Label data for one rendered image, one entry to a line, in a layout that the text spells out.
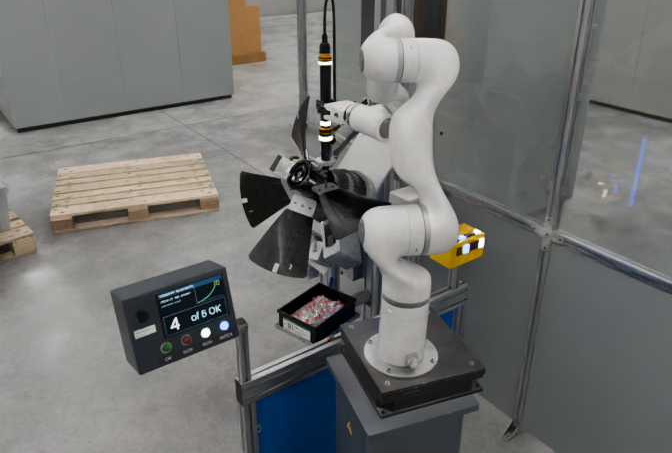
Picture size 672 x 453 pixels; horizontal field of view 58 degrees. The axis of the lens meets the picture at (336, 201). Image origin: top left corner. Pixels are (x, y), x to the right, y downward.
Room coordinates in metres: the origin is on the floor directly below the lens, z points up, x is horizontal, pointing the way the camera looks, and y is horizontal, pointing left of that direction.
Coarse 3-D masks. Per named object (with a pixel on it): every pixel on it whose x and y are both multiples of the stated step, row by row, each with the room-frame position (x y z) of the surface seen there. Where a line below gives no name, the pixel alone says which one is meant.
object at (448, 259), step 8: (464, 224) 1.90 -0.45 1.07; (464, 232) 1.84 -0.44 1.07; (480, 232) 1.84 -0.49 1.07; (464, 240) 1.78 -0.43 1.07; (472, 240) 1.80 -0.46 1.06; (456, 248) 1.76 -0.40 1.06; (480, 248) 1.83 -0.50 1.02; (432, 256) 1.81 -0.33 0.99; (440, 256) 1.78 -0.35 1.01; (448, 256) 1.75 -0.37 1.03; (456, 256) 1.76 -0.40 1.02; (464, 256) 1.78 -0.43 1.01; (472, 256) 1.80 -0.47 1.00; (448, 264) 1.75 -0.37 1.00; (456, 264) 1.76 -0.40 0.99
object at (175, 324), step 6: (180, 312) 1.21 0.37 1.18; (168, 318) 1.19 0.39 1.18; (174, 318) 1.19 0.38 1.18; (180, 318) 1.20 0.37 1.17; (168, 324) 1.18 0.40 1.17; (174, 324) 1.19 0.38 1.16; (180, 324) 1.20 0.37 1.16; (168, 330) 1.18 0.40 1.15; (174, 330) 1.19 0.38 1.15; (180, 330) 1.19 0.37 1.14; (168, 336) 1.17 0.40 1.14
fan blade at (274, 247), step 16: (272, 224) 1.92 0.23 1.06; (288, 224) 1.92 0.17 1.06; (304, 224) 1.92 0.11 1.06; (272, 240) 1.89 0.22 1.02; (288, 240) 1.88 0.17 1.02; (304, 240) 1.89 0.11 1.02; (256, 256) 1.86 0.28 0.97; (272, 256) 1.85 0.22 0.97; (288, 256) 1.84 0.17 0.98; (304, 256) 1.85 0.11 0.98; (288, 272) 1.81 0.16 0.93; (304, 272) 1.80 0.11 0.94
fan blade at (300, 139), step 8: (304, 104) 2.28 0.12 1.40; (304, 112) 2.24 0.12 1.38; (296, 120) 2.32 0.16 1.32; (304, 120) 2.21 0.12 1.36; (296, 128) 2.31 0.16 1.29; (304, 128) 2.18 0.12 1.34; (296, 136) 2.30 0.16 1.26; (304, 136) 2.15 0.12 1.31; (296, 144) 2.30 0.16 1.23; (304, 144) 2.13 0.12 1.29; (304, 152) 2.13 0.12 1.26
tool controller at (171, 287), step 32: (128, 288) 1.23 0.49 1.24; (160, 288) 1.20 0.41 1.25; (192, 288) 1.24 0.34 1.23; (224, 288) 1.28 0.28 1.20; (128, 320) 1.14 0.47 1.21; (160, 320) 1.18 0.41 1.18; (192, 320) 1.21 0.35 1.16; (128, 352) 1.17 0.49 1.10; (160, 352) 1.15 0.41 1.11; (192, 352) 1.19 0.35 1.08
